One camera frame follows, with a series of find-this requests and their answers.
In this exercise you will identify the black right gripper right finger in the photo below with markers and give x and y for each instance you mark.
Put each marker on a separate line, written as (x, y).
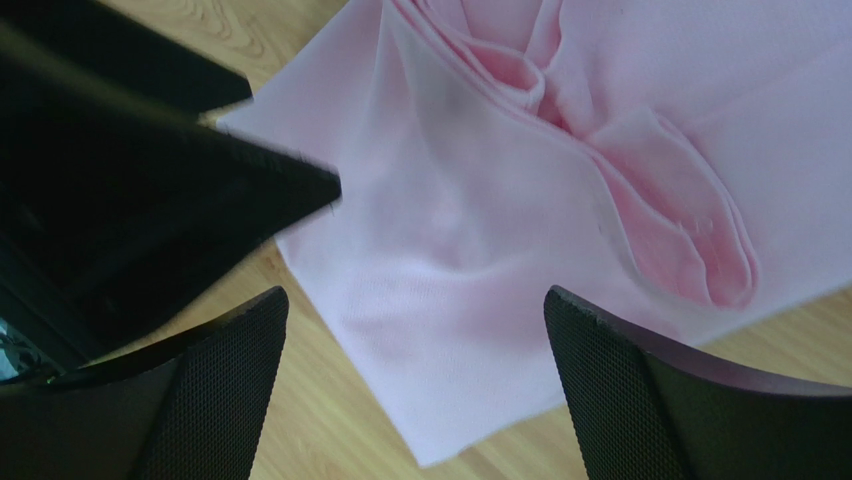
(644, 406)

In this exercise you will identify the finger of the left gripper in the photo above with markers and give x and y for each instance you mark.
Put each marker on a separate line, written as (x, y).
(111, 45)
(118, 211)

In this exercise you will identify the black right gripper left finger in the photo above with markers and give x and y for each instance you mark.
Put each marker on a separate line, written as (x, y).
(191, 406)

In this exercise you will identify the pink t shirt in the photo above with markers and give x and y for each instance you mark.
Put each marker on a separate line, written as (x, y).
(685, 165)

